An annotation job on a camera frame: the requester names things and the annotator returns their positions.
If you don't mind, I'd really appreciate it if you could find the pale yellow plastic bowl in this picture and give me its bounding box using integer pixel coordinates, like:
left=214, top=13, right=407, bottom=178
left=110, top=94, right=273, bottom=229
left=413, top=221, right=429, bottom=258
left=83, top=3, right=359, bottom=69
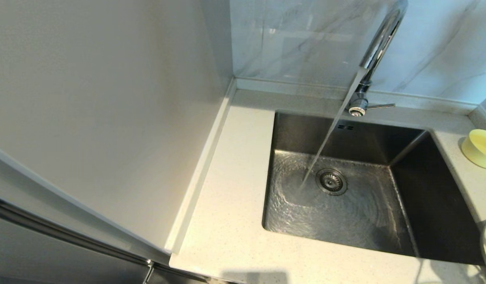
left=460, top=129, right=486, bottom=170

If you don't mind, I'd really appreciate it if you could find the stainless steel sink basin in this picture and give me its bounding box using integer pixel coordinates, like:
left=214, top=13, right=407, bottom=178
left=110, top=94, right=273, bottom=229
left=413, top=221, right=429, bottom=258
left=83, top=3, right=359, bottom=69
left=262, top=110, right=485, bottom=265

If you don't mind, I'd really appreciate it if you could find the running water stream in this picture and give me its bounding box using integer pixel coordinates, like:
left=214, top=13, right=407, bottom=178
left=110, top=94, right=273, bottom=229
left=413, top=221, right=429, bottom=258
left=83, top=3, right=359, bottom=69
left=300, top=67, right=370, bottom=191

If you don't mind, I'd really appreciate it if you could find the round metal drain strainer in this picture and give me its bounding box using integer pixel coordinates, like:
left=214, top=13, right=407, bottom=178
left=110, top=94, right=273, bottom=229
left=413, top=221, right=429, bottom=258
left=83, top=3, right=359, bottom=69
left=315, top=168, right=348, bottom=196

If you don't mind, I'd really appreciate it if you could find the beige tall cabinet panel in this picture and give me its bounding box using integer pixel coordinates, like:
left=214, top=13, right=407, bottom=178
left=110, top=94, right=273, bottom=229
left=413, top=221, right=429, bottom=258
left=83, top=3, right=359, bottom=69
left=0, top=0, right=234, bottom=254

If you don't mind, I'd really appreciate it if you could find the chrome gooseneck faucet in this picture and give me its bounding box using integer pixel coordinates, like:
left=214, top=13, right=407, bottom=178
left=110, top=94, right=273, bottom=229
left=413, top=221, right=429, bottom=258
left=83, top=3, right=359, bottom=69
left=344, top=0, right=409, bottom=117

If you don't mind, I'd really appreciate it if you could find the grey cabinet front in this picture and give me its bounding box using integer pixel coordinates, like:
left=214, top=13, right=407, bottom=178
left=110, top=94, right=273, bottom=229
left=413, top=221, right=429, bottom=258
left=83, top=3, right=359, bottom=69
left=0, top=193, right=228, bottom=284

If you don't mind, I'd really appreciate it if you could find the chrome rail handle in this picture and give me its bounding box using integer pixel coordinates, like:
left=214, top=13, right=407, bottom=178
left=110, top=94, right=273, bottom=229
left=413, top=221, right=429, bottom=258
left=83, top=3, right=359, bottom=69
left=0, top=194, right=209, bottom=283

